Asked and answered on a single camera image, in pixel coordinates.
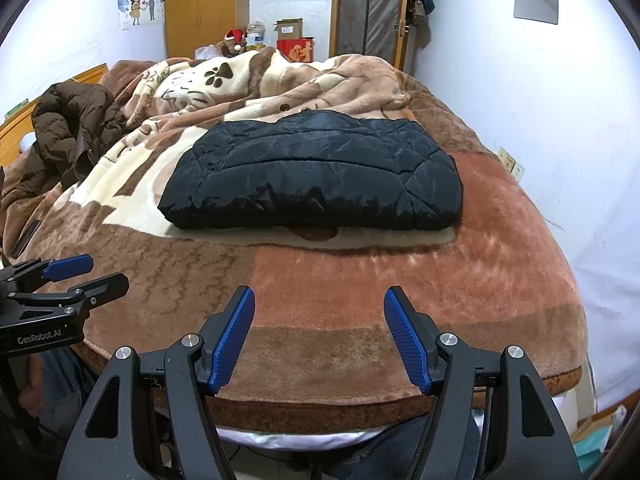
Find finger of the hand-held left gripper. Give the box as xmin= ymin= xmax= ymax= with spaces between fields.
xmin=10 ymin=272 xmax=130 ymax=318
xmin=0 ymin=254 xmax=95 ymax=293

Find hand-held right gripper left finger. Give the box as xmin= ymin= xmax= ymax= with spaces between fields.
xmin=62 ymin=285 xmax=257 ymax=480

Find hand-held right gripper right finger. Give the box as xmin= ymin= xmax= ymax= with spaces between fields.
xmin=382 ymin=286 xmax=583 ymax=480

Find black puffer jacket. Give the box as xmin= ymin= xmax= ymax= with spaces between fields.
xmin=157 ymin=109 xmax=463 ymax=231

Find person's blue jeans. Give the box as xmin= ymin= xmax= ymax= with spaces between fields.
xmin=30 ymin=347 xmax=481 ymax=480

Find brown paw print blanket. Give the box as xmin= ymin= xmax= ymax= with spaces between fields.
xmin=0 ymin=47 xmax=588 ymax=436

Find wooden headboard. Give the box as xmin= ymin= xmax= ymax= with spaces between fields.
xmin=0 ymin=62 xmax=108 ymax=168

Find brown puffer jacket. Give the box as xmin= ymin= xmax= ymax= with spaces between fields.
xmin=17 ymin=81 xmax=128 ymax=196

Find tan cardboard piece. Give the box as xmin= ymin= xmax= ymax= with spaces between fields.
xmin=575 ymin=407 xmax=628 ymax=436

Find teal carton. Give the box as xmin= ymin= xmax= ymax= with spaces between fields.
xmin=571 ymin=432 xmax=611 ymax=461

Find plush toy with santa hat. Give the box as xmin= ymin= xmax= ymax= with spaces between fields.
xmin=222 ymin=29 xmax=248 ymax=57

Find wooden wardrobe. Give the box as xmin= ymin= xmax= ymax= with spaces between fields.
xmin=165 ymin=0 xmax=237 ymax=58

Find red box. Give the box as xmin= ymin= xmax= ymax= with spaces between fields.
xmin=276 ymin=37 xmax=315 ymax=63

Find open cardboard box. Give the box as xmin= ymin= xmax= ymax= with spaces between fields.
xmin=274 ymin=18 xmax=304 ymax=41

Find grey fabric wardrobe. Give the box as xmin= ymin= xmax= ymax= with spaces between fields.
xmin=332 ymin=0 xmax=408 ymax=68

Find wall socket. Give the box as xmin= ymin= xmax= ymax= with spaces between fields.
xmin=497 ymin=146 xmax=526 ymax=183

